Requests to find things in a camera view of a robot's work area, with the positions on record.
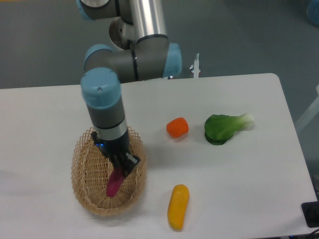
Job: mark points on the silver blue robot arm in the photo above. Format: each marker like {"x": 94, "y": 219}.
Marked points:
{"x": 147, "y": 54}

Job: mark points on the yellow mango toy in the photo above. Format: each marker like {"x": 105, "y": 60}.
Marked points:
{"x": 177, "y": 206}

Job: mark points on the black device at edge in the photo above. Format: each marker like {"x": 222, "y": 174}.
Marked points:
{"x": 311, "y": 213}

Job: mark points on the green bok choy toy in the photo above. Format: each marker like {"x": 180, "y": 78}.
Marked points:
{"x": 218, "y": 129}

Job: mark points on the white frame right edge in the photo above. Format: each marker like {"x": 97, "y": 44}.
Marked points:
{"x": 308, "y": 114}

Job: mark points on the orange persimmon toy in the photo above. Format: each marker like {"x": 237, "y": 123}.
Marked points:
{"x": 177, "y": 127}

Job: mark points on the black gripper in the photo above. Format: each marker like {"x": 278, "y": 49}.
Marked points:
{"x": 118, "y": 152}

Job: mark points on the white metal bracket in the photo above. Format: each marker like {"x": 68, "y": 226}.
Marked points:
{"x": 194, "y": 68}

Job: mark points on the purple sweet potato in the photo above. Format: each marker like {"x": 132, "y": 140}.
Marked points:
{"x": 115, "y": 181}

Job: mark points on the blue object top right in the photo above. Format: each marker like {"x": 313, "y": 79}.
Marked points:
{"x": 313, "y": 12}

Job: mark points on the woven wicker basket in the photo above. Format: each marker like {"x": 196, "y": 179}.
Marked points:
{"x": 90, "y": 173}

